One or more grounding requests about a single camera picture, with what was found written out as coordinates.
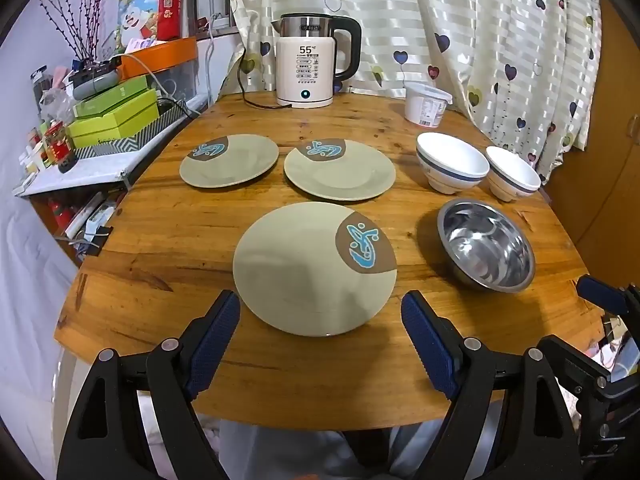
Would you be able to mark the white shelf board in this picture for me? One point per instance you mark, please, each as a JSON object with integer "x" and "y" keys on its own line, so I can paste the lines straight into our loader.
{"x": 85, "y": 172}

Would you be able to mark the orange-lidded clear storage bin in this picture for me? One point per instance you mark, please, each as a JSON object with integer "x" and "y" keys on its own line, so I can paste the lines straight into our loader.
{"x": 165, "y": 60}

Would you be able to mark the stainless steel bowl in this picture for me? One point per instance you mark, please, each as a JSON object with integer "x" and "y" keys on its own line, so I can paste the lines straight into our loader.
{"x": 485, "y": 250}

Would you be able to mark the colourful cartoon gift box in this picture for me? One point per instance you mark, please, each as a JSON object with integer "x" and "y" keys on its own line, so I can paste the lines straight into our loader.
{"x": 150, "y": 0}

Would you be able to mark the purple decorative branches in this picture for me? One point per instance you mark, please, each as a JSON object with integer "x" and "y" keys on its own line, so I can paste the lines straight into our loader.
{"x": 80, "y": 10}

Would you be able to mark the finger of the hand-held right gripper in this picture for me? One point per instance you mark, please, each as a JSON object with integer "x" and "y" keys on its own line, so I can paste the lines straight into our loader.
{"x": 565, "y": 357}
{"x": 597, "y": 290}

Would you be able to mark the large white blue-striped bowl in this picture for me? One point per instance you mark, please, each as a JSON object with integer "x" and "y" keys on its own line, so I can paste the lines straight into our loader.
{"x": 450, "y": 160}

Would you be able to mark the cream electric kettle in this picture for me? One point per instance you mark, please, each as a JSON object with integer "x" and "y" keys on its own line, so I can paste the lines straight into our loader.
{"x": 305, "y": 70}

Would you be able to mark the colourful printed cloth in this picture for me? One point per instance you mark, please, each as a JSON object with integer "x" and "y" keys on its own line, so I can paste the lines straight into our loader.
{"x": 617, "y": 345}

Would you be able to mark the black binder clip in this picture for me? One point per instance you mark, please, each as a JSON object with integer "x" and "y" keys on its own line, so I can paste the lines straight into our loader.
{"x": 100, "y": 241}

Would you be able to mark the small white blue-striped bowl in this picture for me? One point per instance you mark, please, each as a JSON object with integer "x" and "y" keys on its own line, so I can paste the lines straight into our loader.
{"x": 512, "y": 170}

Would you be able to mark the chevron patterned box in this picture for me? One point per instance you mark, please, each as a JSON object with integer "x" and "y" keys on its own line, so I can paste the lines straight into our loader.
{"x": 135, "y": 137}

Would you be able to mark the green fish-print plate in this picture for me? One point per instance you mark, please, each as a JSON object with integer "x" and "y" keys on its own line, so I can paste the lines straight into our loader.
{"x": 295, "y": 275}
{"x": 235, "y": 165}
{"x": 345, "y": 175}

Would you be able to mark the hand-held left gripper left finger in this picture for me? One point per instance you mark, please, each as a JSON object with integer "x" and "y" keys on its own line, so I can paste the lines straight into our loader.
{"x": 215, "y": 345}

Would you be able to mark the heart-print striped curtain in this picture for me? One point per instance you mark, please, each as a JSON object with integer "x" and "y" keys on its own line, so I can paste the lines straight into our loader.
{"x": 450, "y": 25}

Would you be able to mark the person's grey clothing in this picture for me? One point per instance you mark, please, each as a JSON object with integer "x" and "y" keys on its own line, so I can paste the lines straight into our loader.
{"x": 310, "y": 452}

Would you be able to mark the white plastic tub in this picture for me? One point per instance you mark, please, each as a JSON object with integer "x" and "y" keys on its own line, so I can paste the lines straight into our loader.
{"x": 425, "y": 105}

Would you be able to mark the light green box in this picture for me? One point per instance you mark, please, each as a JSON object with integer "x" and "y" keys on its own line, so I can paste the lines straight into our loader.
{"x": 115, "y": 117}

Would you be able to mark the wooden cabinet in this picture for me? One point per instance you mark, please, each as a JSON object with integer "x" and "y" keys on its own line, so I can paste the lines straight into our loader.
{"x": 600, "y": 160}

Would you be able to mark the dark green box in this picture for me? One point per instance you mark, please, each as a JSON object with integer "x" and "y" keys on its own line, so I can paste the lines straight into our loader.
{"x": 115, "y": 92}

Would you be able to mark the red decorated tin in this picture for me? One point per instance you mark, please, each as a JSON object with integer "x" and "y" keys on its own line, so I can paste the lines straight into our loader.
{"x": 57, "y": 142}

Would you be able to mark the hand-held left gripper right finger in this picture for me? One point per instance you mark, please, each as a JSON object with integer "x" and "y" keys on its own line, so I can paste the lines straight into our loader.
{"x": 430, "y": 345}

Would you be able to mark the grey oval speaker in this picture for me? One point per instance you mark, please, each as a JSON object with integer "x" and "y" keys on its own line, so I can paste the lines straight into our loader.
{"x": 95, "y": 85}

